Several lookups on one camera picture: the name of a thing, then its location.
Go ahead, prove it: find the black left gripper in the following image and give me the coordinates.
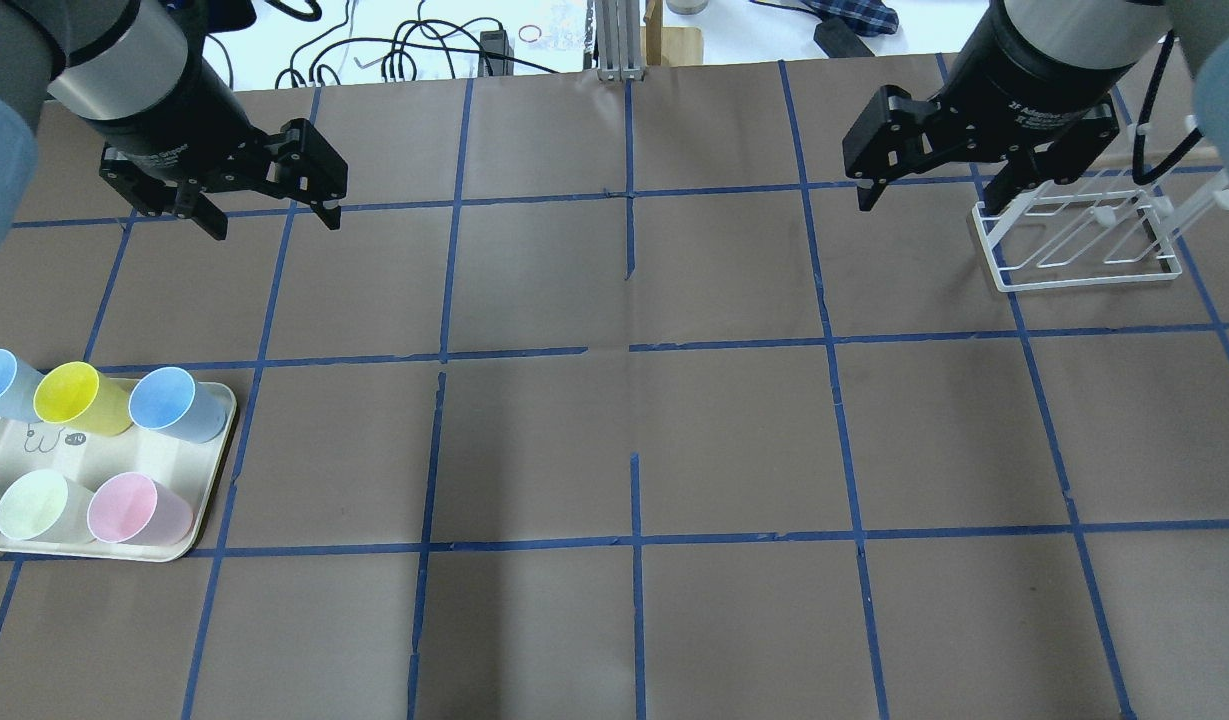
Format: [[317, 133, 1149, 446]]
[[76, 53, 349, 241]]

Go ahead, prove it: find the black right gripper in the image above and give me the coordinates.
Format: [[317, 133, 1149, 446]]
[[842, 9, 1123, 211]]

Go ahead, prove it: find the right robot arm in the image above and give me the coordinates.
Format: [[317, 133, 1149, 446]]
[[842, 1, 1229, 214]]

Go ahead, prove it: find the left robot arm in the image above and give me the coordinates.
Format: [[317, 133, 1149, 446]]
[[0, 1, 349, 247]]

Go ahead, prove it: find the blue plastic cup middle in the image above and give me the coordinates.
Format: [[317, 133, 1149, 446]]
[[128, 366, 227, 445]]

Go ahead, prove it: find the yellow plastic cup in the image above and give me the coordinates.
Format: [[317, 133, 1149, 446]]
[[32, 361, 134, 437]]

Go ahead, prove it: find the light blue cup far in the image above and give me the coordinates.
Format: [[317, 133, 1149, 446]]
[[0, 348, 44, 423]]

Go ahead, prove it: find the pink plastic cup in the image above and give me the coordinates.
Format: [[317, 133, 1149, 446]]
[[85, 471, 195, 547]]

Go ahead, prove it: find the pale green plastic cup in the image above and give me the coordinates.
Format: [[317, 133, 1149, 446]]
[[0, 469, 96, 544]]

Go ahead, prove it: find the blue checked cloth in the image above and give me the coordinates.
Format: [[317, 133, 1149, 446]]
[[803, 0, 898, 38]]

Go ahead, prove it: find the black power adapter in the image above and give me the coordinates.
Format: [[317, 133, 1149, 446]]
[[477, 29, 514, 77]]

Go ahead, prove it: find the wooden stand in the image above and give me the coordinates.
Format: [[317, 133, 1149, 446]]
[[642, 1, 704, 68]]

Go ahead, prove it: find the cream plastic tray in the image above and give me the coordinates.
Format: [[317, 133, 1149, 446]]
[[0, 382, 236, 562]]

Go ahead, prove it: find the white wire cup rack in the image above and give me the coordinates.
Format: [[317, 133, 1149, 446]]
[[968, 127, 1229, 292]]

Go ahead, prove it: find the black tangled cable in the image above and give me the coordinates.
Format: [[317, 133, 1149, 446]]
[[274, 0, 585, 91]]

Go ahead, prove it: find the aluminium frame post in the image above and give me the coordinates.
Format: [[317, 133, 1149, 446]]
[[587, 1, 643, 82]]

